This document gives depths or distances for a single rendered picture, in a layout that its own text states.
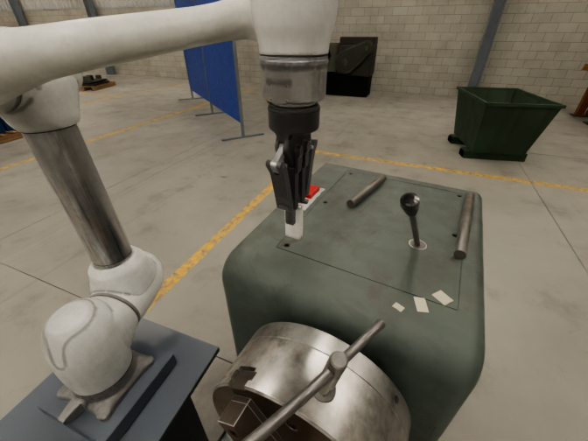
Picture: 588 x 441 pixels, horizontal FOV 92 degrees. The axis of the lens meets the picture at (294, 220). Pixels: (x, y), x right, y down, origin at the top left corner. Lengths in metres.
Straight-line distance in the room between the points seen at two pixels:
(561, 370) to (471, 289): 1.84
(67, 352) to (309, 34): 0.80
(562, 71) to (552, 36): 0.92
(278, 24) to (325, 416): 0.47
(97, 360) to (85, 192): 0.40
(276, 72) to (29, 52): 0.32
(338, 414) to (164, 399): 0.68
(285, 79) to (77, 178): 0.58
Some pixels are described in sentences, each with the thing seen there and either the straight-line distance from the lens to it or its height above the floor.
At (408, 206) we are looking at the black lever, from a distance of 0.52.
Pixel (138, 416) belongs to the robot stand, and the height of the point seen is 0.75.
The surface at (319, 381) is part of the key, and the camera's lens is 0.37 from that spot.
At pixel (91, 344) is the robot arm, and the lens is 0.87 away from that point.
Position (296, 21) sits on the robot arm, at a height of 1.64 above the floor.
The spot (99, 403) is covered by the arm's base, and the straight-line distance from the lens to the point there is 1.02.
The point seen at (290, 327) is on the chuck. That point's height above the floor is 1.23.
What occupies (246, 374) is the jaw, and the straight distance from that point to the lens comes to 0.49.
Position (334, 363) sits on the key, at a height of 1.32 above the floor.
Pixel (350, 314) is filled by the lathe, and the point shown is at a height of 1.24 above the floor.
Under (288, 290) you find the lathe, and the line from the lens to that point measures 0.54.
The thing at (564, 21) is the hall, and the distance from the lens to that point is 10.71.
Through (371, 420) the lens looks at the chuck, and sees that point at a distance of 0.47.
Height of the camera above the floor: 1.63
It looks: 34 degrees down
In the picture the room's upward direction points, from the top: straight up
